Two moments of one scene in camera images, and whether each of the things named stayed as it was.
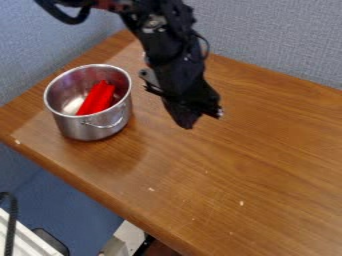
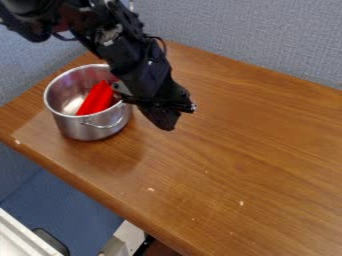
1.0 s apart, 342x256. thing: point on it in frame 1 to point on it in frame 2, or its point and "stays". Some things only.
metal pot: [66, 90] stays
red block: [98, 100] stays
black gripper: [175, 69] to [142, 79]
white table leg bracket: [128, 242] stays
